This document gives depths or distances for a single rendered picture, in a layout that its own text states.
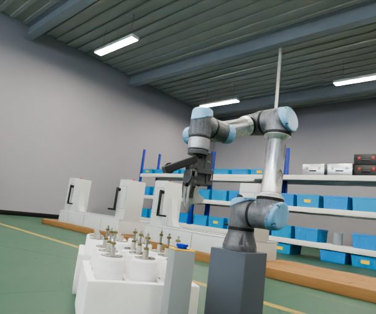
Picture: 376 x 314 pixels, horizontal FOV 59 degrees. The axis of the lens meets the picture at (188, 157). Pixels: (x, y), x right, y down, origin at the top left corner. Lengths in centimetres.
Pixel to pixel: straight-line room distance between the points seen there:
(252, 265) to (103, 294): 62
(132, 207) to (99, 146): 418
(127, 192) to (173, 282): 349
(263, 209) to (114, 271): 63
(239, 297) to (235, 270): 10
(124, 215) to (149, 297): 335
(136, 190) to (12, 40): 467
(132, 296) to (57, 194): 692
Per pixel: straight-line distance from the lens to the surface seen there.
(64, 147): 809
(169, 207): 403
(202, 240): 346
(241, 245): 148
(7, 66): 787
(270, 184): 142
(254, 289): 152
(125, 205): 452
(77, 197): 573
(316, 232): 569
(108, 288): 118
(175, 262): 108
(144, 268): 122
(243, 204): 147
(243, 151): 1104
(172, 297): 109
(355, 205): 555
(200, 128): 112
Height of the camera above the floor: 42
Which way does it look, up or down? 10 degrees up
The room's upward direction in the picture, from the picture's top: 7 degrees clockwise
